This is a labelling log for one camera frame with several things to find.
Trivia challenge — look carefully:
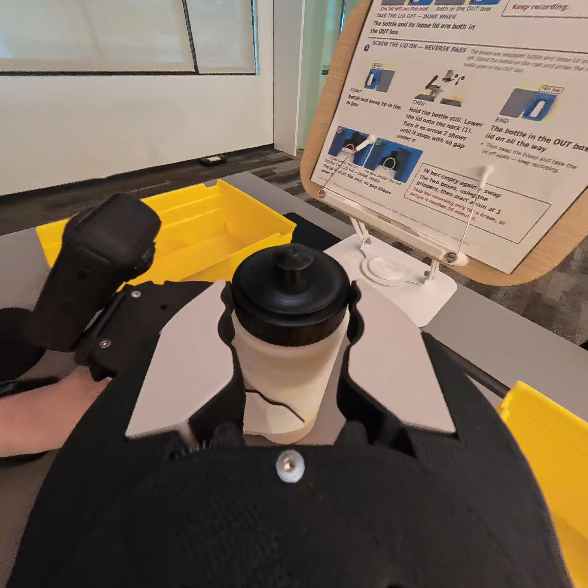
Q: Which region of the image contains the large window with blinds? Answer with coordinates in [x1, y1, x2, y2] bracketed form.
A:
[0, 0, 260, 76]

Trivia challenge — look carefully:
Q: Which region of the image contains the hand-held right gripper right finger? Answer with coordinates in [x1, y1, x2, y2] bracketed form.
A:
[337, 279, 457, 435]

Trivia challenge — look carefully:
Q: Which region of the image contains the black bottle lid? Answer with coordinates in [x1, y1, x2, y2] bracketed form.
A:
[230, 243, 352, 347]

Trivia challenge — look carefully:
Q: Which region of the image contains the yellow plastic bin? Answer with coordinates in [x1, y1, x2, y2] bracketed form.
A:
[497, 380, 588, 588]
[36, 178, 297, 288]

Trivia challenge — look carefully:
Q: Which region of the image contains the person's left forearm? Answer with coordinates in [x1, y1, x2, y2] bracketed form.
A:
[0, 367, 113, 458]

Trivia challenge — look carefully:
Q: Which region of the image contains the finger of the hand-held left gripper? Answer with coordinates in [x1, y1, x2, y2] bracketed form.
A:
[243, 388, 306, 435]

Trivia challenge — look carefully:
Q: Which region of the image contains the white plastic bottle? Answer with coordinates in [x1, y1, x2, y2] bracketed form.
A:
[231, 310, 352, 444]

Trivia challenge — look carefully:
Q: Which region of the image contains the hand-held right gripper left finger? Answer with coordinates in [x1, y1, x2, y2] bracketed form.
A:
[125, 279, 246, 439]

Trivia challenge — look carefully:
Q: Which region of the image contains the printed instruction sheet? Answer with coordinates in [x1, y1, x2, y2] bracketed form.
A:
[310, 0, 588, 275]

